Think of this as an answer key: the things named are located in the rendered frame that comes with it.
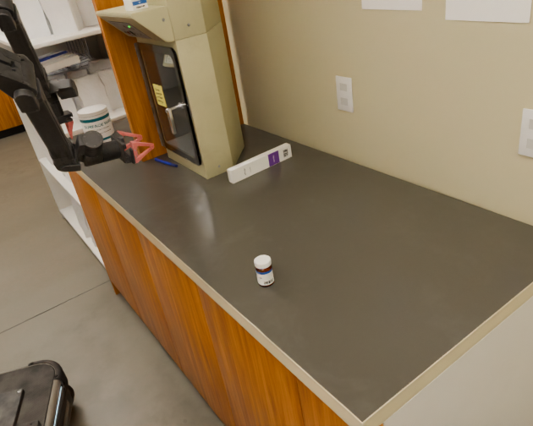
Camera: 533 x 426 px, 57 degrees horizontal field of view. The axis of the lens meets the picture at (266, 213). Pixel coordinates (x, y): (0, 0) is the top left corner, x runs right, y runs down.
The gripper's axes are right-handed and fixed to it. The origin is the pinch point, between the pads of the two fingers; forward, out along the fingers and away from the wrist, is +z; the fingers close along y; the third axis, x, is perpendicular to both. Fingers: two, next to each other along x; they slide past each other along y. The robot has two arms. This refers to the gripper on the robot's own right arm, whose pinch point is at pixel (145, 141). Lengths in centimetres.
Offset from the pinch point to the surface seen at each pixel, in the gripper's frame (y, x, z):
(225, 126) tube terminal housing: -1.6, 1.2, 28.3
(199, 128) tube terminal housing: -1.8, -0.7, 18.3
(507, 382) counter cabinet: -108, 36, 38
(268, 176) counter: -18.2, 15.7, 34.2
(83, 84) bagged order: 127, 10, 15
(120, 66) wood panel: 36.0, -16.1, 7.9
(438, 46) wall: -61, -29, 60
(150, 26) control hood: 0.0, -33.7, 7.4
